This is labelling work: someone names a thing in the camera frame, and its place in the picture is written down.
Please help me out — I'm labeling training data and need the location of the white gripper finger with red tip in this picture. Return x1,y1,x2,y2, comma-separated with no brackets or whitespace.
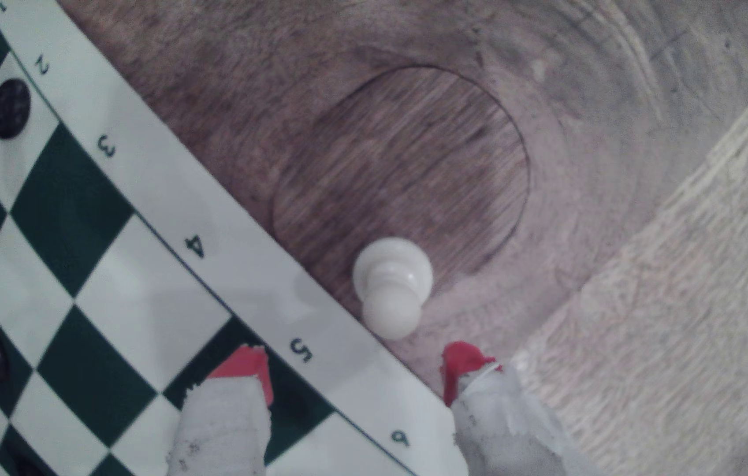
441,341,603,476
167,345,275,476

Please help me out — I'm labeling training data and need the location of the white pawn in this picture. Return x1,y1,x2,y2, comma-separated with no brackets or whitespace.
352,238,434,341

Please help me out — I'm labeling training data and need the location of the green and white chess mat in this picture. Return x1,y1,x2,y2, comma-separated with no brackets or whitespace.
0,0,470,476

